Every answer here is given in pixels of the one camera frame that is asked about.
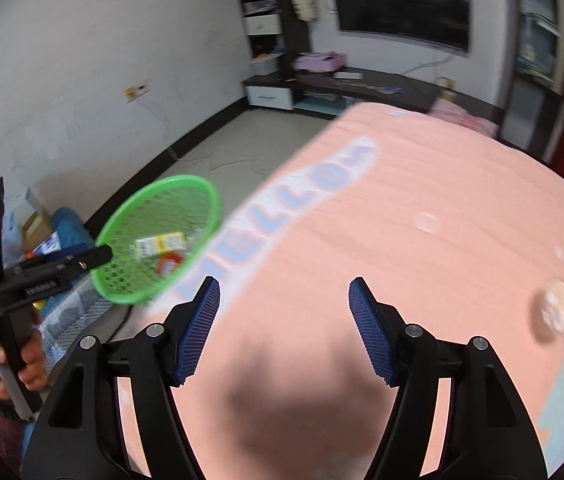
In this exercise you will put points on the crumpled clear plastic cup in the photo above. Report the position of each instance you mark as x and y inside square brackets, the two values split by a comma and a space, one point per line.
[554, 307]

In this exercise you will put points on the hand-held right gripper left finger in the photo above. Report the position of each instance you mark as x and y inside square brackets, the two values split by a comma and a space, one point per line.
[197, 332]

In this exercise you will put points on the beige wall intercom phone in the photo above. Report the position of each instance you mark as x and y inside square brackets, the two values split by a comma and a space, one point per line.
[304, 5]

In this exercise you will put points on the dark wall shelf unit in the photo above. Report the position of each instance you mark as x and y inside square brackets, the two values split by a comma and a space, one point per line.
[292, 40]

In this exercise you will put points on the pink printed blanket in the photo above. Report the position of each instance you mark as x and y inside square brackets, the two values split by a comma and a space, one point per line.
[436, 285]

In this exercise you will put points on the yellow white wall outlet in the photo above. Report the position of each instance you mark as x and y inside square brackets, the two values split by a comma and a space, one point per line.
[136, 91]

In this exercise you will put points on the open cardboard box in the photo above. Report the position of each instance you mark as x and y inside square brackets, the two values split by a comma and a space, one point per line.
[37, 227]

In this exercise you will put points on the pink flat box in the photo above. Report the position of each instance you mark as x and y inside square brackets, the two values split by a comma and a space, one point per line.
[319, 62]

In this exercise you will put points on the person's left hand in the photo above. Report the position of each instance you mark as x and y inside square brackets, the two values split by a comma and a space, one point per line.
[32, 365]

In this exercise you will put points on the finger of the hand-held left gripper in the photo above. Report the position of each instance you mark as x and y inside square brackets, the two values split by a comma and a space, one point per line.
[62, 255]
[89, 260]

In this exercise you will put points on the blue quilted bedding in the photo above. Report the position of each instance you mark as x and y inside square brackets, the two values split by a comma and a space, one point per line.
[69, 230]

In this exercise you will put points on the wall-mounted black television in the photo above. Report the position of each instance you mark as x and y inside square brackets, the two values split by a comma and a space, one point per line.
[401, 5]

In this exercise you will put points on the dark television cabinet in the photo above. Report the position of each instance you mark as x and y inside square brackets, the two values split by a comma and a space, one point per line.
[411, 87]

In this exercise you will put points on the dark glass door cabinet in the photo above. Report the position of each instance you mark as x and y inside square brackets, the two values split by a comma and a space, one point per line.
[536, 35]

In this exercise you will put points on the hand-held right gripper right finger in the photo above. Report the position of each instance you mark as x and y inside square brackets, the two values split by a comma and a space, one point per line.
[371, 332]

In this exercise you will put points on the pink floral cloth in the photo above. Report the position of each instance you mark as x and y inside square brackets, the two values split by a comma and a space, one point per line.
[461, 117]

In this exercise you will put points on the small yellow wall socket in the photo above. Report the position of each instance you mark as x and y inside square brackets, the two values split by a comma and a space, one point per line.
[447, 84]

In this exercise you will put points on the white storage box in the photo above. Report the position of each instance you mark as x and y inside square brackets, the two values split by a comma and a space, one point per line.
[264, 66]

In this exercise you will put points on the green plastic mesh basket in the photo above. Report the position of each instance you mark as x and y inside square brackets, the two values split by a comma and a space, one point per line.
[137, 220]

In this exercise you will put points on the yellow snack packet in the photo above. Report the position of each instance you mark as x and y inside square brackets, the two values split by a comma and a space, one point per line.
[159, 245]

